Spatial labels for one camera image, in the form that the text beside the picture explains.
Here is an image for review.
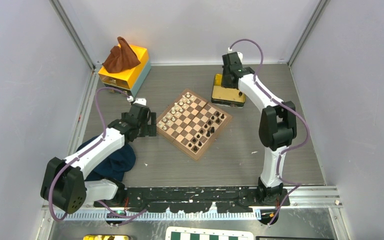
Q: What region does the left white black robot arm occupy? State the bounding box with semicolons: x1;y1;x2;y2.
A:
40;97;156;214

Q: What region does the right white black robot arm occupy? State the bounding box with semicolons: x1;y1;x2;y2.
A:
221;49;297;206

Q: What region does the white chess piece row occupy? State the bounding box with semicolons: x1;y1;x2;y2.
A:
157;92;201;133

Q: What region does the wooden chess board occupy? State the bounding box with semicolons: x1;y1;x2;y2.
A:
156;88;232;161

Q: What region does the black chess piece cluster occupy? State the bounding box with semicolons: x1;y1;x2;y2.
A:
187;112;226;154

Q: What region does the green white chess mat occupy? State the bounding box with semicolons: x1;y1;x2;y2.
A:
165;226;256;240

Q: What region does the gold metal tray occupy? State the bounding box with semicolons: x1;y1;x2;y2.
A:
211;73;246;108

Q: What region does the yellow storage box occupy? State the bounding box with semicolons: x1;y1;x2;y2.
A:
98;45;151;97

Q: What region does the dark blue cloth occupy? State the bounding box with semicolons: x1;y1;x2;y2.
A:
85;143;137;182

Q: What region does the brown cloth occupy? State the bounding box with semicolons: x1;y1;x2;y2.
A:
102;36;141;74

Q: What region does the gold tin at bottom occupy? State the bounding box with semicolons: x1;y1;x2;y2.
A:
83;234;132;240

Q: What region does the black mounting base plate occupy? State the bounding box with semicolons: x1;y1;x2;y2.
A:
103;186;287;214

